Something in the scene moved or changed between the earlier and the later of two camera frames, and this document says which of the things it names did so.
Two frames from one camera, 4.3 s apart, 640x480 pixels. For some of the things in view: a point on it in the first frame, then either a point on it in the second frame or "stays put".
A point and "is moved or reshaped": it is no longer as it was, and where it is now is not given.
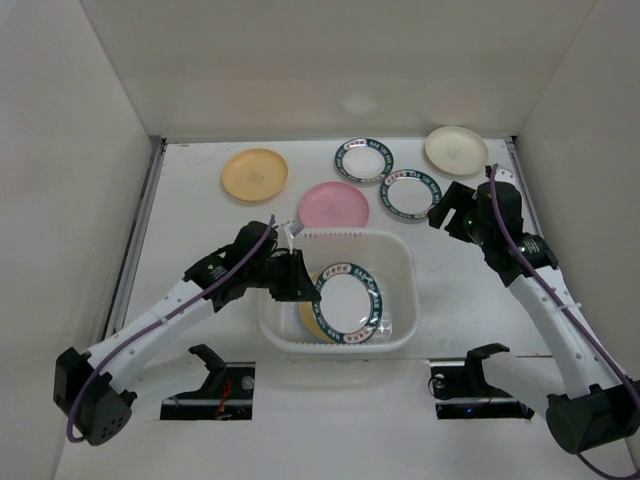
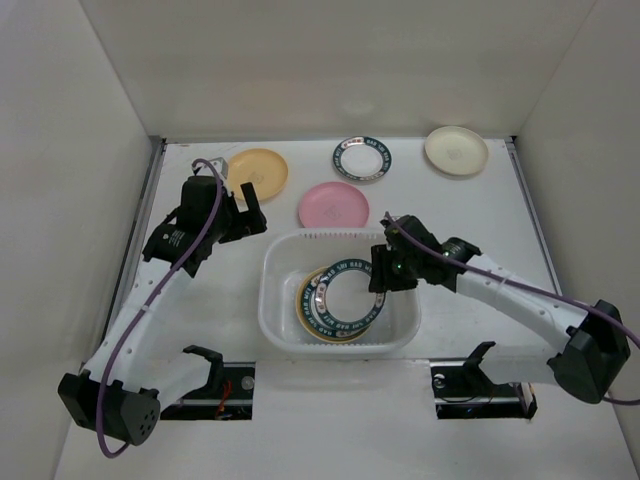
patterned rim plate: x=410 y=193 to x=342 y=296
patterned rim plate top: x=363 y=160 stays put
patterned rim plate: x=350 y=305 is moved or reshaped
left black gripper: x=298 y=286 to x=250 y=223
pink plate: x=334 y=204 stays put
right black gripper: x=455 y=211 to x=392 y=270
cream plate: x=456 y=150 stays put
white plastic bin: x=393 y=261 stays put
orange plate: x=254 y=175 stays put
